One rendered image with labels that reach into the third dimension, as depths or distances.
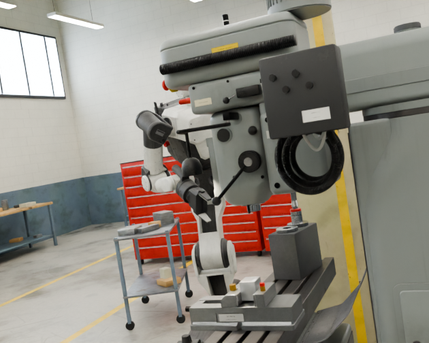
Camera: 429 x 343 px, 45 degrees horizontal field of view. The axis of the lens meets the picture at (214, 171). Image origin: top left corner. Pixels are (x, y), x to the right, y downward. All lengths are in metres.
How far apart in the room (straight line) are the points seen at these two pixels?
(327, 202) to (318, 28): 1.12
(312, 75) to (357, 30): 9.55
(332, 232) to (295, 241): 1.45
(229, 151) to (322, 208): 1.89
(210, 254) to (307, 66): 1.35
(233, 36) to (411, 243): 0.80
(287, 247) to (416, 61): 0.91
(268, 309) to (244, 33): 0.85
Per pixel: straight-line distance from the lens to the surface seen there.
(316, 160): 1.59
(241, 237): 6.84
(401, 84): 1.57
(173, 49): 1.74
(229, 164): 1.70
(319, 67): 1.34
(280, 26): 1.62
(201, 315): 1.74
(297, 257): 2.11
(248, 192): 1.70
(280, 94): 1.35
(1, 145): 11.52
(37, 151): 12.25
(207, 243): 2.50
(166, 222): 5.06
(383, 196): 1.51
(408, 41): 1.58
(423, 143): 1.49
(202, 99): 1.70
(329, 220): 3.52
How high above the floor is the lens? 1.53
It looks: 3 degrees down
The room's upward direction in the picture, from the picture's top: 9 degrees counter-clockwise
